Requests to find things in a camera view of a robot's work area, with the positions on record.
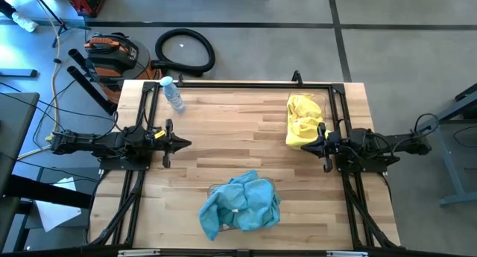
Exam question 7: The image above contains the blue-grey metal table frame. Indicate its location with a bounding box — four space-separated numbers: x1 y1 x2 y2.
428 82 477 208

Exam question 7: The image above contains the clear plastic water bottle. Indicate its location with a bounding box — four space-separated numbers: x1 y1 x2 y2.
159 75 186 114

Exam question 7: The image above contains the black vacuum wand tube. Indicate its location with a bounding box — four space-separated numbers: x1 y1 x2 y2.
67 47 98 81
66 65 119 116

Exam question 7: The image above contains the black floor bar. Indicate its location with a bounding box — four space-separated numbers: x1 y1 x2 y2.
0 68 39 79

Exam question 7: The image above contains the person's leg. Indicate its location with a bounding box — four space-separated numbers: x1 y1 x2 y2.
0 0 19 19

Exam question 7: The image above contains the black aluminium table frame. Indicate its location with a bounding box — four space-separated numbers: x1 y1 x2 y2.
87 80 402 257

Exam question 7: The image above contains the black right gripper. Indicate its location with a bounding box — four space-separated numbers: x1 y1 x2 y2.
300 121 342 174

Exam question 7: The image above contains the orange black shop vacuum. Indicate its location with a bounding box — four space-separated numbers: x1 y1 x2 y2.
82 32 164 104

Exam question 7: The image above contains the silver metal bracket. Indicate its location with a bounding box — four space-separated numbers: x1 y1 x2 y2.
117 249 161 257
326 251 370 257

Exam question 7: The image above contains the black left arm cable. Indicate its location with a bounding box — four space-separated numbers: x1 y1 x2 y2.
110 107 154 136

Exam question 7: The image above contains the black desk support beam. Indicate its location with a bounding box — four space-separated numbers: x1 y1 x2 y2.
0 174 93 210

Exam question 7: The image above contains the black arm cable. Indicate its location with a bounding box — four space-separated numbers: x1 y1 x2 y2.
412 112 441 135
110 107 154 136

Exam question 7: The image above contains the black tripod stand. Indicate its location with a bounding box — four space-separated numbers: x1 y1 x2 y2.
25 0 92 49

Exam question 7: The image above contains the grey desk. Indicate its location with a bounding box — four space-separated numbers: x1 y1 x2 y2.
0 92 41 250

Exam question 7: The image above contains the white paper sheet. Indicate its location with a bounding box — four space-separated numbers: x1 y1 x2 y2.
34 176 83 233

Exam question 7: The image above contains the yellow microfiber towel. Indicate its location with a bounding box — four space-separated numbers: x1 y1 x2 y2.
285 113 332 151
285 94 326 120

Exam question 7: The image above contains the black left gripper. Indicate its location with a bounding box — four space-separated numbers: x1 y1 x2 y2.
150 118 192 169

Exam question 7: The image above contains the black vacuum hose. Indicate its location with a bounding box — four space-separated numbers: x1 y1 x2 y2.
151 28 217 77

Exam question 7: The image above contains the blue cloth in clear container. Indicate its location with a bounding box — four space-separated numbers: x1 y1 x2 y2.
206 177 279 234

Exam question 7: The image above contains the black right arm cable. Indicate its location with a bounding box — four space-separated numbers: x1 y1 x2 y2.
412 112 441 135

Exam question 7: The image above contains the yellow extension cord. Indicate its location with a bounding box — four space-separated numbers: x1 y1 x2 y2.
16 0 107 161

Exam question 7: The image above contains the red black tool case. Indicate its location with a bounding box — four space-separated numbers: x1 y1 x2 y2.
59 0 111 18

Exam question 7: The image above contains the person's white shoe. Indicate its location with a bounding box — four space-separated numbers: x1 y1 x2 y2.
12 11 40 34

